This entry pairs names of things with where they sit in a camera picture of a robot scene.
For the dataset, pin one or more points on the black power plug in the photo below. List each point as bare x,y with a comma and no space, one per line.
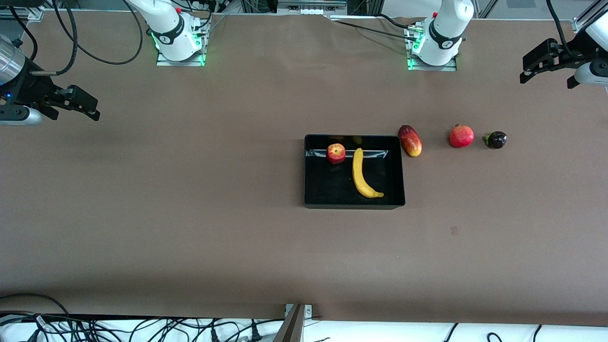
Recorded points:
255,333
213,335

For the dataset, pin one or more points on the red apple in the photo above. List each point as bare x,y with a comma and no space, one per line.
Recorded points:
336,153

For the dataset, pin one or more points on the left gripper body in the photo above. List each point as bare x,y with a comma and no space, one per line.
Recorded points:
573,50

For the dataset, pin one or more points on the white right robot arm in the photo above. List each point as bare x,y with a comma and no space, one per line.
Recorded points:
166,23

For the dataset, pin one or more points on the dark purple eggplant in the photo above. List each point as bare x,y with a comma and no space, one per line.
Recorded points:
496,140

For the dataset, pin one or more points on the red yellow mango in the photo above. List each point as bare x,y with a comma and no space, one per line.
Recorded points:
411,142

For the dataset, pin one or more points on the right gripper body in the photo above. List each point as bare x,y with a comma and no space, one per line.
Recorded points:
31,88

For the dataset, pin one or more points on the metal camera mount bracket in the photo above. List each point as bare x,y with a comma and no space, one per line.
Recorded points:
292,327

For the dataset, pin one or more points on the black plastic box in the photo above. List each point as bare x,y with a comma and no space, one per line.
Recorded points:
332,190

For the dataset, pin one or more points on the aluminium frame profile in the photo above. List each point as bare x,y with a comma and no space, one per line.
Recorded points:
19,13
582,21

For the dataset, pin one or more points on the aluminium frame post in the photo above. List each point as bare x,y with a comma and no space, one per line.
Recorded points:
365,7

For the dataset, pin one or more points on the brown table mat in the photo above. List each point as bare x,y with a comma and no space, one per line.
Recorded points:
190,190

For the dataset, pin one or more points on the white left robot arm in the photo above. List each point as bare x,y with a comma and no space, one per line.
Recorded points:
444,28

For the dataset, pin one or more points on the yellow banana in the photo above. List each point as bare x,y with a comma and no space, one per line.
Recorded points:
357,171

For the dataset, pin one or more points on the grey power strip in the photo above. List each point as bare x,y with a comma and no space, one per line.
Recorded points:
311,7

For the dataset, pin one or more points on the red pomegranate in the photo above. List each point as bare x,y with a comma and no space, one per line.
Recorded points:
461,137

